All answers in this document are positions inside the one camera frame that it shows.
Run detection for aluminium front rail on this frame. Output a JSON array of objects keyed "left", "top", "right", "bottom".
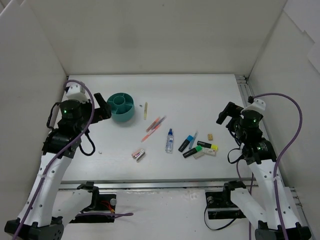
[{"left": 58, "top": 177, "right": 261, "bottom": 190}]

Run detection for pink mini stapler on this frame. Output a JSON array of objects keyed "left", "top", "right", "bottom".
[{"left": 131, "top": 148, "right": 146, "bottom": 162}]

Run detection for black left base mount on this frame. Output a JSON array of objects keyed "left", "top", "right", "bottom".
[{"left": 70, "top": 193, "right": 117, "bottom": 224}]

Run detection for white eraser right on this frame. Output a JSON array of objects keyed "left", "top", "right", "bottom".
[{"left": 202, "top": 147, "right": 216, "bottom": 157}]

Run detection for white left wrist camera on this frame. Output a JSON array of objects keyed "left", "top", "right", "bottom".
[{"left": 66, "top": 83, "right": 88, "bottom": 103}]

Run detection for white eraser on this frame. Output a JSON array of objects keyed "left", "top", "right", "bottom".
[
  {"left": 193, "top": 151, "right": 204, "bottom": 159},
  {"left": 202, "top": 147, "right": 216, "bottom": 157}
]

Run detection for yellow cap black highlighter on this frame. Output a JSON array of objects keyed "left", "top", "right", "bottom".
[{"left": 197, "top": 140, "right": 218, "bottom": 151}]

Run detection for green cap black highlighter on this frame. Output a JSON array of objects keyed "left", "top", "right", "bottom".
[{"left": 182, "top": 145, "right": 203, "bottom": 159}]

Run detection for long orange highlighter pen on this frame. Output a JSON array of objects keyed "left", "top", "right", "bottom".
[{"left": 141, "top": 125, "right": 160, "bottom": 143}]

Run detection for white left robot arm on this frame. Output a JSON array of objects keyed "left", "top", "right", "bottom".
[{"left": 4, "top": 93, "right": 111, "bottom": 240}]

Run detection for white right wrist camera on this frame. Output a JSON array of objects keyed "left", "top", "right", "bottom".
[{"left": 243, "top": 98, "right": 266, "bottom": 114}]

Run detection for teal round desk organizer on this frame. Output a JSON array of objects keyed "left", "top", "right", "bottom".
[{"left": 107, "top": 92, "right": 135, "bottom": 123}]

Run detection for aluminium rail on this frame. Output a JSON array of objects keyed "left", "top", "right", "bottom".
[
  {"left": 58, "top": 177, "right": 261, "bottom": 190},
  {"left": 235, "top": 75, "right": 310, "bottom": 240}
]

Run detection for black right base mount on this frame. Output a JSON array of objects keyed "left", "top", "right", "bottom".
[{"left": 205, "top": 191, "right": 246, "bottom": 220}]

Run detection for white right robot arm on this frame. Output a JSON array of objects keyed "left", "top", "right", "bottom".
[{"left": 216, "top": 99, "right": 312, "bottom": 240}]

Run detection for white eraser left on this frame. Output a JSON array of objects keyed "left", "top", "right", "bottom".
[{"left": 193, "top": 151, "right": 204, "bottom": 159}]

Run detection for blue cap black highlighter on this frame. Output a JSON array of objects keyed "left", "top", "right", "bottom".
[{"left": 178, "top": 135, "right": 194, "bottom": 153}]

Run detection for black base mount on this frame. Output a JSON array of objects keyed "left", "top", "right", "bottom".
[
  {"left": 205, "top": 191, "right": 246, "bottom": 220},
  {"left": 70, "top": 193, "right": 117, "bottom": 224}
]

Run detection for clear blue spray bottle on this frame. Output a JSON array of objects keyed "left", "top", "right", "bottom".
[{"left": 165, "top": 128, "right": 174, "bottom": 154}]

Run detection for light blue pen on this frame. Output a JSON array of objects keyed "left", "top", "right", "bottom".
[{"left": 188, "top": 131, "right": 198, "bottom": 150}]

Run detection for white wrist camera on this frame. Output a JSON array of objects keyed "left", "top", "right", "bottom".
[
  {"left": 66, "top": 83, "right": 88, "bottom": 103},
  {"left": 243, "top": 98, "right": 266, "bottom": 114}
]

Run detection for aluminium right rail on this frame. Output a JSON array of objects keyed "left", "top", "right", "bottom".
[{"left": 235, "top": 75, "right": 310, "bottom": 240}]

